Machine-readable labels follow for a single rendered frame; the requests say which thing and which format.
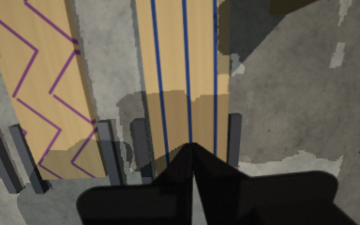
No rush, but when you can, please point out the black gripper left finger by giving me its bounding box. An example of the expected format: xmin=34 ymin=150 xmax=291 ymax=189
xmin=76 ymin=142 xmax=193 ymax=225

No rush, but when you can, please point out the tan striped strip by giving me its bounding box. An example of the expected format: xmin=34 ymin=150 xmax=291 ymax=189
xmin=136 ymin=0 xmax=231 ymax=177

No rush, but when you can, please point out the tan flat strip with purple zigzag lines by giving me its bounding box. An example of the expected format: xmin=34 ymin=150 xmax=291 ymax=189
xmin=0 ymin=0 xmax=108 ymax=180

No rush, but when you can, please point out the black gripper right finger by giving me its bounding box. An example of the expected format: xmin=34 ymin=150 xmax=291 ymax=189
xmin=191 ymin=142 xmax=338 ymax=225

